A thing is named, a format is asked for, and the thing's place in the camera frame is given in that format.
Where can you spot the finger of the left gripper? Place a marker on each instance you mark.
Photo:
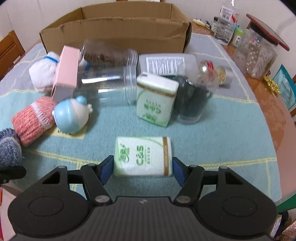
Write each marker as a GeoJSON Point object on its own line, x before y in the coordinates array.
{"type": "Point", "coordinates": [12, 173]}

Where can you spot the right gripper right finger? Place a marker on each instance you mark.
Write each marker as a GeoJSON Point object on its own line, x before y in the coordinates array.
{"type": "Point", "coordinates": [190, 179]}

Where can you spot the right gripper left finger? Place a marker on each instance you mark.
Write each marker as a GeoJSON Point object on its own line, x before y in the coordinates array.
{"type": "Point", "coordinates": [95, 176]}

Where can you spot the blue grey sock roll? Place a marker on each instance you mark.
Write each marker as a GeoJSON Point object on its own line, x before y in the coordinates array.
{"type": "Point", "coordinates": [10, 148]}

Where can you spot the green white tissue pack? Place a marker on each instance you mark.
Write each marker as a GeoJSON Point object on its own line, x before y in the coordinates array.
{"type": "Point", "coordinates": [143, 156]}

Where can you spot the pink knitted sock roll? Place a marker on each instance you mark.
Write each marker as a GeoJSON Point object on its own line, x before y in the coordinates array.
{"type": "Point", "coordinates": [34, 120]}

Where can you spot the blue white egg toy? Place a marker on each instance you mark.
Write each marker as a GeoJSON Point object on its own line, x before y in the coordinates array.
{"type": "Point", "coordinates": [71, 115]}

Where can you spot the dark green glass cup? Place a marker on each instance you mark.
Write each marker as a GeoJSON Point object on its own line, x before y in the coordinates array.
{"type": "Point", "coordinates": [190, 101]}

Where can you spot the clear plastic jar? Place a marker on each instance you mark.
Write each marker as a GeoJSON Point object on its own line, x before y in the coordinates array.
{"type": "Point", "coordinates": [110, 86]}

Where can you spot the jar with gold ornaments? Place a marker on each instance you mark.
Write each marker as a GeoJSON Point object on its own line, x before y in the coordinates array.
{"type": "Point", "coordinates": [214, 76]}

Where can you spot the pink rectangular box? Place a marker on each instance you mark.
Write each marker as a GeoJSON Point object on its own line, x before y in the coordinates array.
{"type": "Point", "coordinates": [65, 81]}

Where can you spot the white blue-striped sock ball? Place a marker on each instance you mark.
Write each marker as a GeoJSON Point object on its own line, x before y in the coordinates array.
{"type": "Point", "coordinates": [42, 73]}

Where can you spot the clear jar dark contents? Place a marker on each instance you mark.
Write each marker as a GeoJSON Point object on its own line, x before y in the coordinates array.
{"type": "Point", "coordinates": [98, 54]}

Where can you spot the gold ornament on table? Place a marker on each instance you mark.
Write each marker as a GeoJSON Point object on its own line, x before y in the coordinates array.
{"type": "Point", "coordinates": [275, 90]}

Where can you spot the wooden chair left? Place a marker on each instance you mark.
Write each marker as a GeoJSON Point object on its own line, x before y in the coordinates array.
{"type": "Point", "coordinates": [11, 51]}

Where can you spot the teal packet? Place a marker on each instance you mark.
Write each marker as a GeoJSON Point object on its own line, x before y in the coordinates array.
{"type": "Point", "coordinates": [286, 86]}

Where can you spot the large clear storage jar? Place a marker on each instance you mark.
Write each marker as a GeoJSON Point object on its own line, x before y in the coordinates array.
{"type": "Point", "coordinates": [254, 55]}

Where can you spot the green cap small bottle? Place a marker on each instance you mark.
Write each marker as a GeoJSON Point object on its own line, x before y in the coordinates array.
{"type": "Point", "coordinates": [236, 37]}

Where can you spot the brown cardboard box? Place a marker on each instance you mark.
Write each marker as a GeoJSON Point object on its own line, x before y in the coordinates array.
{"type": "Point", "coordinates": [144, 26]}

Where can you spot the red brown jar lid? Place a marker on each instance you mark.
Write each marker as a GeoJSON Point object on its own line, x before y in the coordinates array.
{"type": "Point", "coordinates": [266, 32]}

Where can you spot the clear water bottle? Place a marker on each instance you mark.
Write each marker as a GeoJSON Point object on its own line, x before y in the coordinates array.
{"type": "Point", "coordinates": [227, 20]}

